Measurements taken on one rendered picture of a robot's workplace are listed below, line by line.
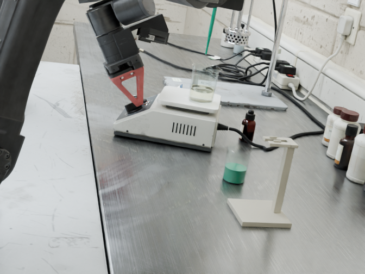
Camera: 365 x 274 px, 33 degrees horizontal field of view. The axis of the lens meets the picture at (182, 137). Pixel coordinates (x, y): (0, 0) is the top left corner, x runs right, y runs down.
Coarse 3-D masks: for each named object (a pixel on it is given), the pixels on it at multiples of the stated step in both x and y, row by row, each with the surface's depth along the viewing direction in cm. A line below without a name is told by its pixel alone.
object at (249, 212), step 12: (276, 144) 92; (288, 144) 92; (288, 156) 94; (288, 168) 95; (276, 192) 96; (228, 204) 99; (240, 204) 98; (252, 204) 99; (264, 204) 99; (276, 204) 97; (240, 216) 94; (252, 216) 95; (264, 216) 95; (276, 216) 96
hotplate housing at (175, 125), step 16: (144, 112) 120; (160, 112) 119; (176, 112) 119; (192, 112) 121; (112, 128) 122; (128, 128) 121; (144, 128) 120; (160, 128) 120; (176, 128) 120; (192, 128) 119; (208, 128) 119; (224, 128) 127; (176, 144) 121; (192, 144) 121; (208, 144) 120
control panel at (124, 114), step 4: (152, 96) 131; (156, 96) 129; (148, 100) 128; (152, 100) 127; (148, 104) 124; (144, 108) 122; (148, 108) 120; (124, 112) 126; (136, 112) 121; (120, 116) 123; (124, 116) 122; (116, 120) 121
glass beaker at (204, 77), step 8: (192, 64) 120; (200, 64) 122; (208, 64) 122; (192, 72) 120; (200, 72) 118; (208, 72) 118; (216, 72) 119; (192, 80) 120; (200, 80) 118; (208, 80) 118; (216, 80) 120; (192, 88) 120; (200, 88) 119; (208, 88) 119; (192, 96) 120; (200, 96) 119; (208, 96) 120
